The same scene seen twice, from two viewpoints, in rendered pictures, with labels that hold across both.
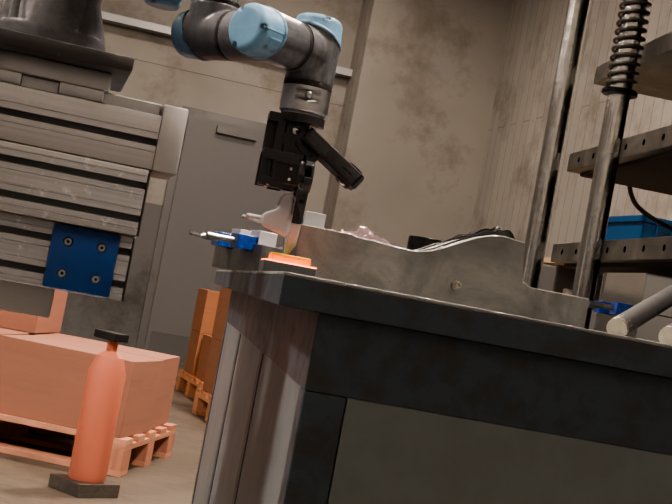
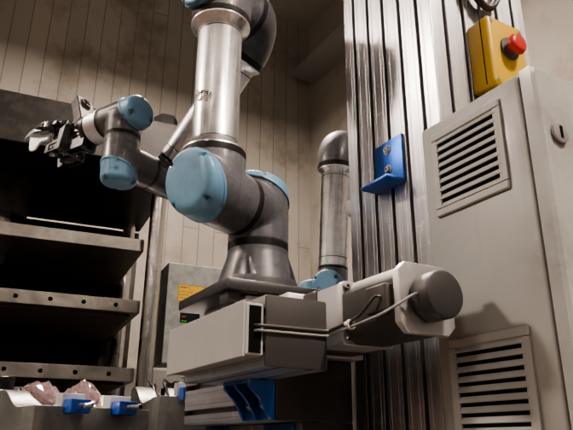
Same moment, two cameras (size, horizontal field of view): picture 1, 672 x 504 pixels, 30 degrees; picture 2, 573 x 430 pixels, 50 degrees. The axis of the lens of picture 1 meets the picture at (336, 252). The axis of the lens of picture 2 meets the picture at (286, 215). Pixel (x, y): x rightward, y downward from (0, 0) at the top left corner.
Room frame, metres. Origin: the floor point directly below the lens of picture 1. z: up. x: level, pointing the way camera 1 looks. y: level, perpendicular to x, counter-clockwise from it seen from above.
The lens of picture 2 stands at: (2.44, 1.64, 0.78)
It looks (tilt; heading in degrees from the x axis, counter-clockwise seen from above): 20 degrees up; 253
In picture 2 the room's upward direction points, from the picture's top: straight up
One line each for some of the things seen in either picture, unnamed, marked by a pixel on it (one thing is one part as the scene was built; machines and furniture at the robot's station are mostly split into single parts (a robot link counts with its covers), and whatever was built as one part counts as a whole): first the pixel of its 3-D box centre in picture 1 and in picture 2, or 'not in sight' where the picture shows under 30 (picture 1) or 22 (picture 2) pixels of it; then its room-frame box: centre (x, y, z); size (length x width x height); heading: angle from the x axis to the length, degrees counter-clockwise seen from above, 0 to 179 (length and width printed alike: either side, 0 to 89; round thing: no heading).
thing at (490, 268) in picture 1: (430, 266); (184, 411); (2.20, -0.17, 0.87); 0.50 x 0.26 x 0.14; 97
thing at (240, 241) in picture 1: (238, 241); (125, 408); (2.37, 0.18, 0.86); 0.13 x 0.05 x 0.05; 115
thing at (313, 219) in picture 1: (283, 223); not in sight; (2.11, 0.10, 0.89); 0.13 x 0.05 x 0.05; 97
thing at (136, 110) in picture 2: not in sight; (124, 118); (2.44, 0.43, 1.43); 0.11 x 0.08 x 0.09; 129
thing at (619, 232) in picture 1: (650, 245); not in sight; (6.53, -1.61, 1.37); 0.58 x 0.43 x 0.23; 13
